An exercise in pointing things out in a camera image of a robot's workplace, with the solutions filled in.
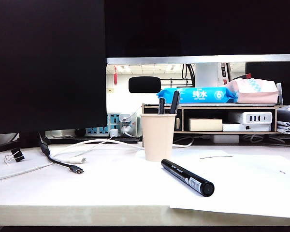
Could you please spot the black wooden desk organiser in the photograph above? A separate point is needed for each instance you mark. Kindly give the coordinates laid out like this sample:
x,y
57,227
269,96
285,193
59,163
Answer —
x,y
207,107

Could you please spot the beige paper cup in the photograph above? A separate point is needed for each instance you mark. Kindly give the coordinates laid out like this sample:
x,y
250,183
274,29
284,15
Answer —
x,y
158,137

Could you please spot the red hanging banner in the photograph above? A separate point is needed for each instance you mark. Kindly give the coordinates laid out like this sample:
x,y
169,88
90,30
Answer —
x,y
115,75

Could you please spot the black flat monitor base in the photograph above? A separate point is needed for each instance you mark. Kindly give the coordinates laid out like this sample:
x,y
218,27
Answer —
x,y
87,140

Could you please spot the pink tissue pack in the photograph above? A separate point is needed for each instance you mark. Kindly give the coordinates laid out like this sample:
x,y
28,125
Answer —
x,y
256,93

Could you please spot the beige cardboard box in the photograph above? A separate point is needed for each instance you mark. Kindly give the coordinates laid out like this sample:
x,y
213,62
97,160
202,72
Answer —
x,y
205,125

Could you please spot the blue wet wipes pack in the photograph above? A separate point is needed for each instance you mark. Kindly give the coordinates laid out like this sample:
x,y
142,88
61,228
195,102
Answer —
x,y
198,95

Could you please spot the white power adapter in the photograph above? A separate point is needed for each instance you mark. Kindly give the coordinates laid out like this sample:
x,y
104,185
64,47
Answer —
x,y
226,139

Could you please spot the white flat box apple logo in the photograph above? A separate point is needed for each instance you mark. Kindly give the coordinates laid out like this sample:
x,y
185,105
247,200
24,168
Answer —
x,y
244,127

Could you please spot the white USB charger plug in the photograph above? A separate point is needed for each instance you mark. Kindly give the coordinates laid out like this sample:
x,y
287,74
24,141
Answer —
x,y
113,133

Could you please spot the white multi-port charger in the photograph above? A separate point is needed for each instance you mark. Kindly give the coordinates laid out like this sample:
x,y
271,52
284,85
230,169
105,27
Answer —
x,y
253,117

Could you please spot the black round knob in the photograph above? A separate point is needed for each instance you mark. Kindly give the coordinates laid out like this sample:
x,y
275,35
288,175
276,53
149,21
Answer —
x,y
80,132

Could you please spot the thick black marker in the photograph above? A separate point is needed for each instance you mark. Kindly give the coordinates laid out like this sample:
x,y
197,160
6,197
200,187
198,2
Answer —
x,y
174,101

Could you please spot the white power plug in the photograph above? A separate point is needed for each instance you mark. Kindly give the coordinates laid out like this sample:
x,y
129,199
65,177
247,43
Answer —
x,y
125,117

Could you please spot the large white paper sheet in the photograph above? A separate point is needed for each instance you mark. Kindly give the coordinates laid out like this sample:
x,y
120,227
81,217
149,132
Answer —
x,y
244,183

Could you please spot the black chair headrest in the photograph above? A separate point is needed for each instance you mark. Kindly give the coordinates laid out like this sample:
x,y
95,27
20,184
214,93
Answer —
x,y
145,84

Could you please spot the black binder clip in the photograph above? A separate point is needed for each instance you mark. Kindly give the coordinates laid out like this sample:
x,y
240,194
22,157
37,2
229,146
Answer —
x,y
17,154

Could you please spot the blue white power strip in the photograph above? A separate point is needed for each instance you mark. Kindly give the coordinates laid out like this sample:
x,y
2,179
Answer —
x,y
116,119

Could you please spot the black monitor stand leg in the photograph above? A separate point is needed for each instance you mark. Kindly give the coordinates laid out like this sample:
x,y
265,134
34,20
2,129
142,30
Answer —
x,y
4,146

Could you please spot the black marker white label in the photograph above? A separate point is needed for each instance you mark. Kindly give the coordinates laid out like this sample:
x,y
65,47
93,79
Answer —
x,y
186,177

